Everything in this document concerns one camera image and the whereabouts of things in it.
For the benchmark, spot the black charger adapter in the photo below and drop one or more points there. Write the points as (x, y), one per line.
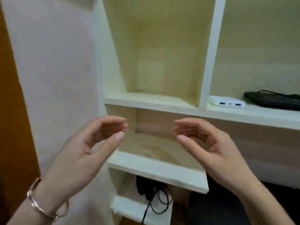
(144, 187)

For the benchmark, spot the person's right hand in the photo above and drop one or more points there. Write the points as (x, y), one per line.
(220, 159)

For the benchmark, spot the person's left thumb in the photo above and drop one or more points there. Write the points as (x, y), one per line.
(109, 145)

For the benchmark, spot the brown wooden door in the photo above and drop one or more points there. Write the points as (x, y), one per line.
(14, 126)

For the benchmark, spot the person's left forearm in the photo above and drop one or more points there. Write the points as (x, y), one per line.
(30, 213)

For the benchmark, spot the black pouch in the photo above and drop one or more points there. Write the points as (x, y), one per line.
(274, 99)

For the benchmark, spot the white power bank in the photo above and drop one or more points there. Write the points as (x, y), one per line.
(226, 101)

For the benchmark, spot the cream wooden shelf unit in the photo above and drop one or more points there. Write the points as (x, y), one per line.
(164, 91)

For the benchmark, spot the person's right thumb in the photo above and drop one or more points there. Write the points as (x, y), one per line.
(191, 147)

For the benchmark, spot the person's left hand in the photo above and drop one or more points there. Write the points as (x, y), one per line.
(75, 161)

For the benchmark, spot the person's right forearm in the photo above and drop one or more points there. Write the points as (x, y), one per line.
(260, 203)

